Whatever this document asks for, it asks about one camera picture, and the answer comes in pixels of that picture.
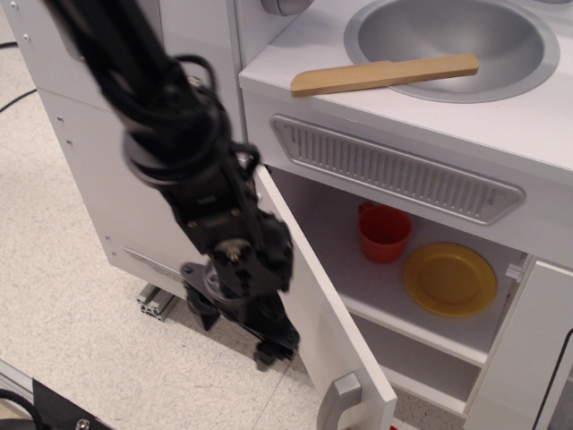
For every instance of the grey cabinet door handle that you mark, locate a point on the grey cabinet door handle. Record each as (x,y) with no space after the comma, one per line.
(343,393)

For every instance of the red plastic cup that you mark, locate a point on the red plastic cup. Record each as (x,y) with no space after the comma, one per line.
(383,232)

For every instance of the silver knob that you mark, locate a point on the silver knob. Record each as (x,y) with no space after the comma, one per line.
(285,7)

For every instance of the white cabinet door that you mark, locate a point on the white cabinet door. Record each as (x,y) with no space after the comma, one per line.
(331,345)
(528,370)

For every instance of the wooden spatula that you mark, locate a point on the wooden spatula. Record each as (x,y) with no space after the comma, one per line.
(381,74)

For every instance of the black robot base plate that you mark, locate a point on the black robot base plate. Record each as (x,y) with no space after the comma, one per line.
(46,409)

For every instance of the grey vent panel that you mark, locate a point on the grey vent panel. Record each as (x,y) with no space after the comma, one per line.
(467,195)

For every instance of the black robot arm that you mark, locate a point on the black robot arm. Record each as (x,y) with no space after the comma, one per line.
(178,141)

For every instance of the aluminium extrusion foot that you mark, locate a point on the aluminium extrusion foot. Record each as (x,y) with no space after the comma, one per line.
(156,302)

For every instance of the yellow plastic plate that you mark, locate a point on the yellow plastic plate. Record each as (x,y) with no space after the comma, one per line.
(449,280)

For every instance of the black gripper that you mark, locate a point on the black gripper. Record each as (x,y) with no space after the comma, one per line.
(209,298)

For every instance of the white toy kitchen cabinet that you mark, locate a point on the white toy kitchen cabinet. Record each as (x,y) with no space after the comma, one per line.
(81,235)

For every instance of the silver sink bowl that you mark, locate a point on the silver sink bowl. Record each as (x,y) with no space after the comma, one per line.
(516,50)

